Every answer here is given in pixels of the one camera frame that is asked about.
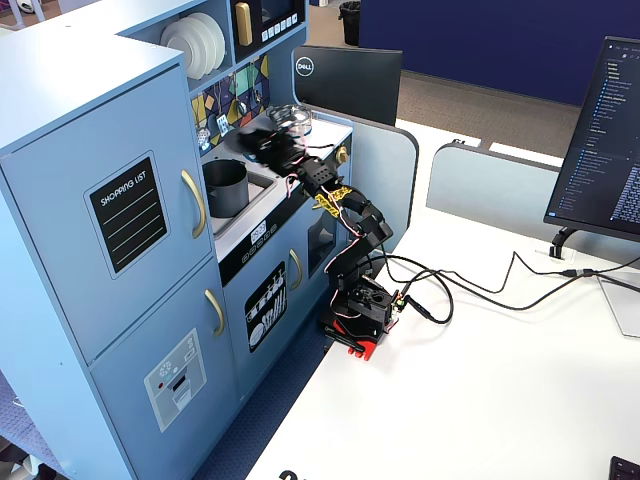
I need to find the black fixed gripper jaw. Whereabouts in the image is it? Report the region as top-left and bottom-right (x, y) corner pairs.
(238, 140), (274, 166)

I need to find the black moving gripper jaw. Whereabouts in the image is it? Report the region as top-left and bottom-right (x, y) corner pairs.
(234, 125), (281, 147)

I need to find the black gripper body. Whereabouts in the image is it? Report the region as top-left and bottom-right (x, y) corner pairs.
(259, 135), (314, 177)

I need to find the dark gray pot lid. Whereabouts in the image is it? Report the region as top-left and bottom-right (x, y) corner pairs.
(232, 127), (274, 154)

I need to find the red robot base clamp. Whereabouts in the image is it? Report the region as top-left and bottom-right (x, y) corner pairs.
(319, 308), (401, 363)

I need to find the silver pot glass lid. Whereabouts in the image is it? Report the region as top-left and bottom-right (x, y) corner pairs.
(267, 103), (311, 126)

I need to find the hanging toy ladle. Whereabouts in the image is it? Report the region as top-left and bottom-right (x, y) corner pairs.
(233, 73), (249, 116)

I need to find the hanging toy spatula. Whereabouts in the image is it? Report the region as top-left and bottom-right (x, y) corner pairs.
(214, 82), (231, 139)

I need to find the white toy sink basin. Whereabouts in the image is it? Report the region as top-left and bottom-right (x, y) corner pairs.
(202, 169), (279, 237)

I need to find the dark gray toy pot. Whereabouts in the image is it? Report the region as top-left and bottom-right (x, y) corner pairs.
(202, 158), (251, 219)

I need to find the hanging toy strainer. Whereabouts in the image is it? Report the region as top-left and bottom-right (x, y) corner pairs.
(195, 94), (212, 152)

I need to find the blue oven door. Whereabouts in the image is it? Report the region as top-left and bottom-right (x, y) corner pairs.
(298, 163), (352, 301)

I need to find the black Dell monitor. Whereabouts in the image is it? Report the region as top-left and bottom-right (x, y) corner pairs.
(291, 44), (404, 127)

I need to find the white toy plate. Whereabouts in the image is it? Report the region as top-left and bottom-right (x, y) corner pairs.
(187, 11), (228, 71)
(159, 21), (202, 81)
(172, 16), (217, 79)

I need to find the rounded light blue desk divider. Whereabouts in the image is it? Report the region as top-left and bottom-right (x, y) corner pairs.
(309, 110), (420, 254)

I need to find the black toy microwave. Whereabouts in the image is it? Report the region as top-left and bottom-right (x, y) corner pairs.
(230, 0), (308, 64)

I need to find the black trash can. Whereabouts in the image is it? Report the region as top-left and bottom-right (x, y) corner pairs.
(338, 0), (362, 47)

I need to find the blue toy kitchen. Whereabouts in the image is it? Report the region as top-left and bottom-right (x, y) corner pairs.
(0, 0), (354, 480)

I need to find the blue dishwasher door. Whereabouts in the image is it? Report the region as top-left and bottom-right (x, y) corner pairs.
(221, 232), (329, 399)

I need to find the long light blue desk divider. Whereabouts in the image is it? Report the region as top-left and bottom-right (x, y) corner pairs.
(425, 142), (640, 267)

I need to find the blue fridge door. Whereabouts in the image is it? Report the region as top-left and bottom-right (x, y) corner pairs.
(0, 64), (217, 366)

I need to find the blue freezer door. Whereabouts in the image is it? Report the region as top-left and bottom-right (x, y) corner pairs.
(88, 258), (241, 480)

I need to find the dark blue office partition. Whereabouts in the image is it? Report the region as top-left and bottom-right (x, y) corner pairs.
(358, 0), (640, 107)

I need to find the black monitor showing code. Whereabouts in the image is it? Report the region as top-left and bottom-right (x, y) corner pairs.
(543, 35), (640, 245)

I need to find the gray metal stand plate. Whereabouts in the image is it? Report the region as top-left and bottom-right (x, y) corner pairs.
(596, 273), (640, 339)

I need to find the black keyboard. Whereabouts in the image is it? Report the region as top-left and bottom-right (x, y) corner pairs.
(609, 455), (640, 480)

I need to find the long gold fridge handle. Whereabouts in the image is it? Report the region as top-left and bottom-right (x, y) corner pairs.
(180, 168), (208, 240)

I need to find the gold dishwasher door handle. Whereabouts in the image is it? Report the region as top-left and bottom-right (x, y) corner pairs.
(288, 248), (304, 293)

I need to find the short gold freezer handle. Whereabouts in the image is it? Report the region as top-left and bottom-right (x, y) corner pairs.
(203, 288), (227, 338)

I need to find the thin black cable with adapter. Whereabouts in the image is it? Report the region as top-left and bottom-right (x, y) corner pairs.
(372, 248), (640, 296)

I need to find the thick black cable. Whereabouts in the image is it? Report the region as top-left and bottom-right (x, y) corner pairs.
(399, 267), (640, 327)

